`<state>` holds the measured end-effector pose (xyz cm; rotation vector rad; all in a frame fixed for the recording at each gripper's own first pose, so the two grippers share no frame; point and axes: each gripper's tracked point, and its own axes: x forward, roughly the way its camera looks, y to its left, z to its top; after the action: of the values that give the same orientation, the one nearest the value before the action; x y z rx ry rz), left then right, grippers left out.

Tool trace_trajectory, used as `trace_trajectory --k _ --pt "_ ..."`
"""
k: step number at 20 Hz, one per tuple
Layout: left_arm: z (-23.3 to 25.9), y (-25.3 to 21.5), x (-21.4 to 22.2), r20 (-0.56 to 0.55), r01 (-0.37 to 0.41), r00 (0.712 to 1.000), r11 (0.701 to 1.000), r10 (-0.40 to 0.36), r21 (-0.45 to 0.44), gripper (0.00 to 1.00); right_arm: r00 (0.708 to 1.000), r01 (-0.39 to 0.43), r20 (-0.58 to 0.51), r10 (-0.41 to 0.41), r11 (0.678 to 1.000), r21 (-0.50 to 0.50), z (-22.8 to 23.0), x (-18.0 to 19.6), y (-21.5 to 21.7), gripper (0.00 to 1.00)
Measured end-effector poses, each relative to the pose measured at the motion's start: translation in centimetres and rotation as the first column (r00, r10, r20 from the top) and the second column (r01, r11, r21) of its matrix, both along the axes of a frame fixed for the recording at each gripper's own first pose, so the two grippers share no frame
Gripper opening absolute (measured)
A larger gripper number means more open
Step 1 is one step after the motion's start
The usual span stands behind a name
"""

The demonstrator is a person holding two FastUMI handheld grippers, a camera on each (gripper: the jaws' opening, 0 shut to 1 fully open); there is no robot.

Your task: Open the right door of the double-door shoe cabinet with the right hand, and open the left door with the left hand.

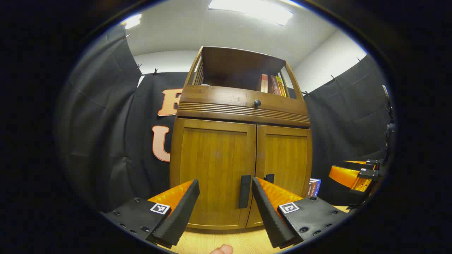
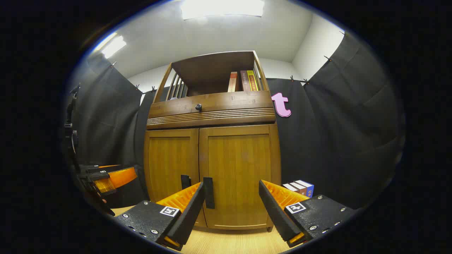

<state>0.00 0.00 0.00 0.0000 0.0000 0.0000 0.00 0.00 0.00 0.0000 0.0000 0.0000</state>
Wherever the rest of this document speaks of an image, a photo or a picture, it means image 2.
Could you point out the reddish brown thick book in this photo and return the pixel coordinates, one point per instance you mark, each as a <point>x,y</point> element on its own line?
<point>299,187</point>

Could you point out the yellow shelf book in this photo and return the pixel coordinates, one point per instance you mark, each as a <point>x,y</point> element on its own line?
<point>252,81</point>

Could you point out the rectangular ceiling light panel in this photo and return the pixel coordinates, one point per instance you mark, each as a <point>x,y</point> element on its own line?
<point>113,47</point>
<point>222,7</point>

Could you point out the red shelf book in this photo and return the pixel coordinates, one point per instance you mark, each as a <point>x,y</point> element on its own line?
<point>232,83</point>

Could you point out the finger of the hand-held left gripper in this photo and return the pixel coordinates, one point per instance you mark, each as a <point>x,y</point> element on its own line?
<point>91,167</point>
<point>122,177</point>

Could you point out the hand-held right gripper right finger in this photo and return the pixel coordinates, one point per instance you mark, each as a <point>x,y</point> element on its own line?
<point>275,211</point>

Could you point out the blue thick book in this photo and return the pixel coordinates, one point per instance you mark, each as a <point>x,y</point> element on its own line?
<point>308,187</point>

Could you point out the wooden double-door shoe cabinet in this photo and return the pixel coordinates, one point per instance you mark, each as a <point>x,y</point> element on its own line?
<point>212,70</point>

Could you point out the dark brown shelf book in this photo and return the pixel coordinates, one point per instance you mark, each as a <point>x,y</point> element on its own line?
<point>244,81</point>

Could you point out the black backdrop cloth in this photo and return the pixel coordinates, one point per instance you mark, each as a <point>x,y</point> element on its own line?
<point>335,141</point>

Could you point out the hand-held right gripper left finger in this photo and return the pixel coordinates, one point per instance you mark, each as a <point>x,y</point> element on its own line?
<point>190,215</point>

